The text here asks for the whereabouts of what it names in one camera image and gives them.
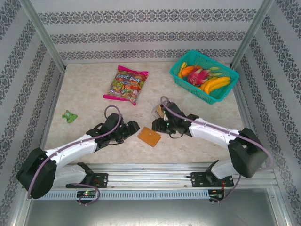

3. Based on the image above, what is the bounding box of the teal plastic basket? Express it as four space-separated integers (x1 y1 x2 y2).
169 49 240 105

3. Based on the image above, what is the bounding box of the orange mango fruit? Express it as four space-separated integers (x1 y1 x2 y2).
181 65 202 77

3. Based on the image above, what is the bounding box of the aluminium side rail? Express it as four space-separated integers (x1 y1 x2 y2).
32 68 68 151
231 65 269 169

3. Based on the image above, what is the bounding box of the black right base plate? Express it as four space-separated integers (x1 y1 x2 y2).
190 171 234 188

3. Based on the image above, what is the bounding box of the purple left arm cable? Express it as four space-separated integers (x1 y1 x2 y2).
27 105 123 207

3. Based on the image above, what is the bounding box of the aluminium frame post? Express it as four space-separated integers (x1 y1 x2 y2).
230 0 275 69
20 0 67 71

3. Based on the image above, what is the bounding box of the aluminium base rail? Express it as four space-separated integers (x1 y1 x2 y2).
22 162 276 189

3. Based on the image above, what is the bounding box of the slotted grey cable duct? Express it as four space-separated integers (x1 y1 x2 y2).
32 189 210 200

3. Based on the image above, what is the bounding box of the small yellow fruit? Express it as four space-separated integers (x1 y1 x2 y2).
177 61 188 78

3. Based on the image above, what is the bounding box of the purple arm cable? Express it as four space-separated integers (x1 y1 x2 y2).
27 105 123 207
160 96 275 204

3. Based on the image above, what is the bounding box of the grey metal shelf panel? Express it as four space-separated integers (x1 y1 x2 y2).
23 199 283 226

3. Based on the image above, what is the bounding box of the small green toy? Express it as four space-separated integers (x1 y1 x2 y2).
62 110 78 124

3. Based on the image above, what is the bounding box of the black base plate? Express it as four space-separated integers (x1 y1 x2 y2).
65 173 109 189
190 171 234 188

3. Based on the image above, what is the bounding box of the pink dragon fruit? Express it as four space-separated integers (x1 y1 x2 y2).
187 67 223 86

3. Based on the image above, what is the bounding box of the colourful candy bag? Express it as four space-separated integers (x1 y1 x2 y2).
103 65 149 107

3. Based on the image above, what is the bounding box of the orange leather card holder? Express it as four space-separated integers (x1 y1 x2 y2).
137 126 162 148

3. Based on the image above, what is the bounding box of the yellow banana bunch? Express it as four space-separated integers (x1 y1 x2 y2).
199 76 231 95

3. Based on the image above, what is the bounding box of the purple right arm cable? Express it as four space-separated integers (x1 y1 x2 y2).
160 96 275 204

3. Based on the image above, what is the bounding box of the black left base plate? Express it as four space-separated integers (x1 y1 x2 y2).
65 173 109 189

